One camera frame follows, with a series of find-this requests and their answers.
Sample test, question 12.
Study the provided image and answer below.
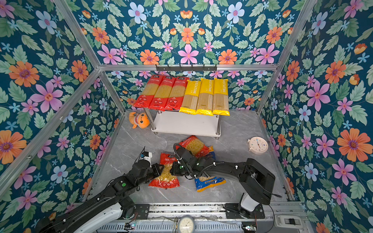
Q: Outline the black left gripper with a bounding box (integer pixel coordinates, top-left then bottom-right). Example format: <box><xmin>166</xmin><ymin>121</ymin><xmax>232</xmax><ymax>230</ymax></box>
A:
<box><xmin>136</xmin><ymin>163</ymin><xmax>168</xmax><ymax>189</ymax></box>

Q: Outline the red macaroni bag front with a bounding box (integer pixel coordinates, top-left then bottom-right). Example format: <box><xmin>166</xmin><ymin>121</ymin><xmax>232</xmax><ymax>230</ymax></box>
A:
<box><xmin>149</xmin><ymin>153</ymin><xmax>180</xmax><ymax>189</ymax></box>

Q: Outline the red macaroni bag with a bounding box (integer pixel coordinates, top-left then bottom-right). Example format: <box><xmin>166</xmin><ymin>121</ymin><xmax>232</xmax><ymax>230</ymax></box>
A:
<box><xmin>149</xmin><ymin>153</ymin><xmax>180</xmax><ymax>189</ymax></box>
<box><xmin>176</xmin><ymin>136</ymin><xmax>210</xmax><ymax>157</ymax></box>

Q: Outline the blue pasta bag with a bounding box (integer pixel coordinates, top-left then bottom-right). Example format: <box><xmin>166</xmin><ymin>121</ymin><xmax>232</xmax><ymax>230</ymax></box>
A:
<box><xmin>195</xmin><ymin>146</ymin><xmax>226</xmax><ymax>192</ymax></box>

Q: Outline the yellow spaghetti box back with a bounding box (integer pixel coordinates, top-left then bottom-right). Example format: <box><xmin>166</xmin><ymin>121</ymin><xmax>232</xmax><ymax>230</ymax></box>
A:
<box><xmin>179</xmin><ymin>80</ymin><xmax>202</xmax><ymax>115</ymax></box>

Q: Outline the yellow spaghetti box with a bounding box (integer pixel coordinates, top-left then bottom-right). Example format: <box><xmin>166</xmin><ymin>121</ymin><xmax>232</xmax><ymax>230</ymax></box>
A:
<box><xmin>179</xmin><ymin>80</ymin><xmax>202</xmax><ymax>115</ymax></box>
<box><xmin>196</xmin><ymin>79</ymin><xmax>214</xmax><ymax>116</ymax></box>

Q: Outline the yellow spaghetti box front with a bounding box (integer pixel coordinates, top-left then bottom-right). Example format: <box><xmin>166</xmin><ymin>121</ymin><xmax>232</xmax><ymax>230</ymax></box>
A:
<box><xmin>196</xmin><ymin>79</ymin><xmax>214</xmax><ymax>116</ymax></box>

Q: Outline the yellow spaghetti box hidden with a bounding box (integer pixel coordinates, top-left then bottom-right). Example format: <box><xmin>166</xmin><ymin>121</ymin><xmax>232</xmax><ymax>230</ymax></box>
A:
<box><xmin>212</xmin><ymin>79</ymin><xmax>230</xmax><ymax>116</ymax></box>

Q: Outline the red spaghetti bag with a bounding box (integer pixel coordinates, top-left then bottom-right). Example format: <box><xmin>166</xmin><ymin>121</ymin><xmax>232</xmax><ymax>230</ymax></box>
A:
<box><xmin>164</xmin><ymin>77</ymin><xmax>189</xmax><ymax>111</ymax></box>
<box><xmin>149</xmin><ymin>76</ymin><xmax>176</xmax><ymax>111</ymax></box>
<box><xmin>134</xmin><ymin>75</ymin><xmax>165</xmax><ymax>108</ymax></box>

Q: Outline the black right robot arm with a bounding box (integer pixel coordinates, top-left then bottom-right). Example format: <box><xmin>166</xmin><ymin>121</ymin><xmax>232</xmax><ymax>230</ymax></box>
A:
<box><xmin>171</xmin><ymin>143</ymin><xmax>275</xmax><ymax>207</ymax></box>

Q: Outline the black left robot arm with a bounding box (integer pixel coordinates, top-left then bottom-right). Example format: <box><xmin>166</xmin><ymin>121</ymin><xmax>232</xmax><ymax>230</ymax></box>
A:
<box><xmin>36</xmin><ymin>159</ymin><xmax>164</xmax><ymax>233</ymax></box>

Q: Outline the white two-tier shelf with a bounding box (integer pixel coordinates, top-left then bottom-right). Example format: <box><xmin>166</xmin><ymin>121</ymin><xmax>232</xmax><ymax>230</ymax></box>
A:
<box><xmin>144</xmin><ymin>108</ymin><xmax>221</xmax><ymax>138</ymax></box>

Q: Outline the orange plush toy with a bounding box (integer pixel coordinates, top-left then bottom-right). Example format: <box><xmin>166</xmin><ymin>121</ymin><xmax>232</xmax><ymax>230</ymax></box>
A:
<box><xmin>129</xmin><ymin>112</ymin><xmax>150</xmax><ymax>129</ymax></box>

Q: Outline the round white clock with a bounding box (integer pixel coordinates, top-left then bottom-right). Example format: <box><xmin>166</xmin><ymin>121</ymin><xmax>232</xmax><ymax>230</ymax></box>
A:
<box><xmin>247</xmin><ymin>136</ymin><xmax>269</xmax><ymax>155</ymax></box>

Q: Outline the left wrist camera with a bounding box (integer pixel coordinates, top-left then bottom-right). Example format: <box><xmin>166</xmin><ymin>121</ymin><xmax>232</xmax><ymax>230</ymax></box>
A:
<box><xmin>140</xmin><ymin>151</ymin><xmax>153</xmax><ymax>166</ymax></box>

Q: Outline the round gauge front rail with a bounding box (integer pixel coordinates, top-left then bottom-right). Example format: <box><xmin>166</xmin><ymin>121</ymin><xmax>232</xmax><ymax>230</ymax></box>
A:
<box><xmin>177</xmin><ymin>216</ymin><xmax>196</xmax><ymax>233</ymax></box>

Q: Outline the black hook rail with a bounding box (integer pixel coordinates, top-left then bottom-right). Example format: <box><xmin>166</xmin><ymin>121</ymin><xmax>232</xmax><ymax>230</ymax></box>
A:
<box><xmin>155</xmin><ymin>65</ymin><xmax>218</xmax><ymax>72</ymax></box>

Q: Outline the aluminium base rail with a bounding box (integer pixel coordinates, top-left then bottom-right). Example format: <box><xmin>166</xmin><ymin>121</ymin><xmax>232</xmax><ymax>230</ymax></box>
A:
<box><xmin>87</xmin><ymin>202</ymin><xmax>312</xmax><ymax>233</ymax></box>

